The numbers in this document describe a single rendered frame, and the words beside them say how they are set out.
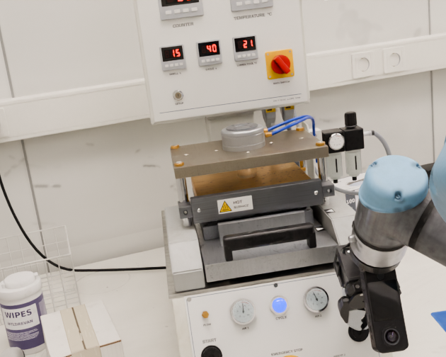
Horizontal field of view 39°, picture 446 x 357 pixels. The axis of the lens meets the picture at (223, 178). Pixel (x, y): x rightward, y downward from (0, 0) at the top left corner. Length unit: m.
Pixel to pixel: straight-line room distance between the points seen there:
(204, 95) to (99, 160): 0.50
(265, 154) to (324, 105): 0.78
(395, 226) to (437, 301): 0.58
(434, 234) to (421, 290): 0.63
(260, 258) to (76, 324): 0.38
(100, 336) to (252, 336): 0.27
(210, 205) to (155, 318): 0.37
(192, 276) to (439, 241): 0.42
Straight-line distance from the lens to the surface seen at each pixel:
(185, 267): 1.03
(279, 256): 1.03
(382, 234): 0.81
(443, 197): 0.40
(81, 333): 1.18
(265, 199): 1.10
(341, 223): 1.08
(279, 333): 1.05
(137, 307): 1.44
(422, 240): 0.78
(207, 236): 1.12
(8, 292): 1.29
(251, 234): 1.01
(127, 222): 1.74
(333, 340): 1.06
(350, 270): 0.94
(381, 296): 0.90
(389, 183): 0.76
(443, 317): 1.29
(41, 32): 1.64
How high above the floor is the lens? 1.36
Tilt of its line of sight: 15 degrees down
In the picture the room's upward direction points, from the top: 7 degrees counter-clockwise
